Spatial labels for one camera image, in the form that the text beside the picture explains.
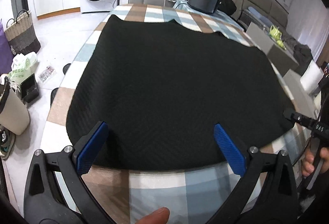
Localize black knit garment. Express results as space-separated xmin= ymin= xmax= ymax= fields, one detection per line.
xmin=66 ymin=15 xmax=293 ymax=171

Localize person's right hand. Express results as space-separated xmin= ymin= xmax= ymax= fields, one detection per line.
xmin=300 ymin=146 xmax=329 ymax=178

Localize white paper roll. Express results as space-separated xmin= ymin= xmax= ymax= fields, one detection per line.
xmin=300 ymin=60 xmax=323 ymax=94

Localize checkered brown blue blanket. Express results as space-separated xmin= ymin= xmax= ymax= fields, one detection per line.
xmin=38 ymin=3 xmax=315 ymax=224

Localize black slipper near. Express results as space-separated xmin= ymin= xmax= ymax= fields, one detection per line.
xmin=50 ymin=87 xmax=59 ymax=106

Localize black slipper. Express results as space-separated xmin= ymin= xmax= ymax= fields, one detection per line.
xmin=63 ymin=63 xmax=71 ymax=74
xmin=50 ymin=87 xmax=59 ymax=106

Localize beige trash bin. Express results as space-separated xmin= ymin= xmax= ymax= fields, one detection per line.
xmin=0 ymin=77 xmax=30 ymax=135

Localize grey storage box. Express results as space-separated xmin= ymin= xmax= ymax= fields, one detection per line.
xmin=247 ymin=22 xmax=299 ymax=76

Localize small black box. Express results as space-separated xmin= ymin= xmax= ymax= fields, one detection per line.
xmin=21 ymin=74 xmax=40 ymax=104

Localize black slipper far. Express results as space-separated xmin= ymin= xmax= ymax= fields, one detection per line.
xmin=63 ymin=63 xmax=71 ymax=74

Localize green plush toy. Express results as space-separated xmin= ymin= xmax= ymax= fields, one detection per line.
xmin=269 ymin=25 xmax=286 ymax=50

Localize white green plastic bag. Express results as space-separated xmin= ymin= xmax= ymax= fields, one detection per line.
xmin=8 ymin=52 xmax=38 ymax=85

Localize blue pillow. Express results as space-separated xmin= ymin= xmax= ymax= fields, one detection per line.
xmin=248 ymin=7 xmax=272 ymax=26

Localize purple bag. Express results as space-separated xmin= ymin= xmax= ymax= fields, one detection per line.
xmin=0 ymin=22 xmax=13 ymax=75

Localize woven straw basket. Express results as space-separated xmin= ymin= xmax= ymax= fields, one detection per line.
xmin=5 ymin=9 xmax=41 ymax=56

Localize light blue tablecloth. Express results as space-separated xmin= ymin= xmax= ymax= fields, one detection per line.
xmin=172 ymin=0 xmax=245 ymax=34

